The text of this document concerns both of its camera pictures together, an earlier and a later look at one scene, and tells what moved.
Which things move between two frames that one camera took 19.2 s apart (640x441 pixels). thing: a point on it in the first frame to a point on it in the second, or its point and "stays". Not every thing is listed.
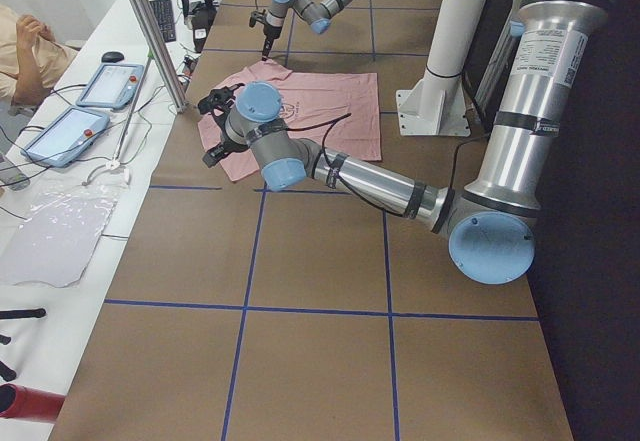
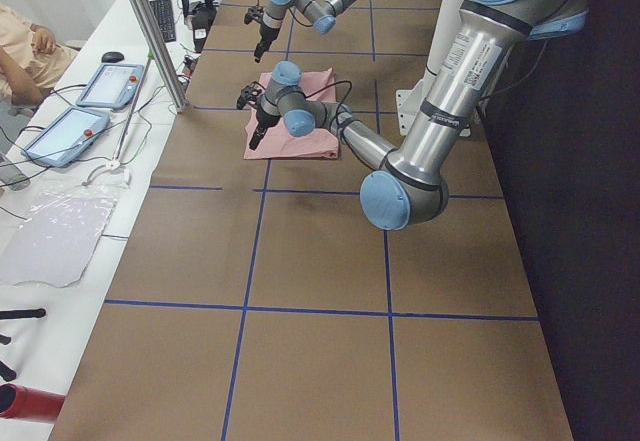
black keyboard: [163, 12] stays
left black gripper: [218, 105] to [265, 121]
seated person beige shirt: [32, 61] stays
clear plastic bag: [54, 240] stays
